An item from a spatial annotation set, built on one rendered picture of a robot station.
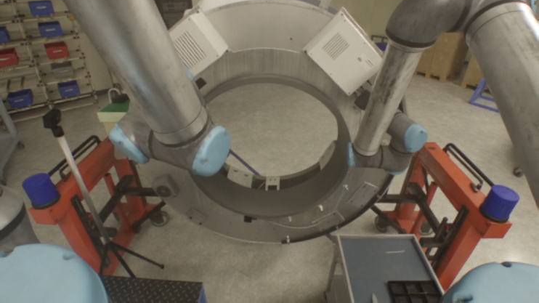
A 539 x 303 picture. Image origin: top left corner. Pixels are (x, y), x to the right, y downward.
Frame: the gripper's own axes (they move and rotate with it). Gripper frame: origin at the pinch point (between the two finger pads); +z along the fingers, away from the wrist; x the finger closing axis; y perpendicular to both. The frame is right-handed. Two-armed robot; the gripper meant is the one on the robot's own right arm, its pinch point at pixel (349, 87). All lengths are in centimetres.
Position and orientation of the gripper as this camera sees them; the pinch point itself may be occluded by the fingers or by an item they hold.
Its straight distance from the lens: 117.2
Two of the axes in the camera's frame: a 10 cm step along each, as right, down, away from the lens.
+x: 6.7, -7.1, -2.0
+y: 6.3, 4.0, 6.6
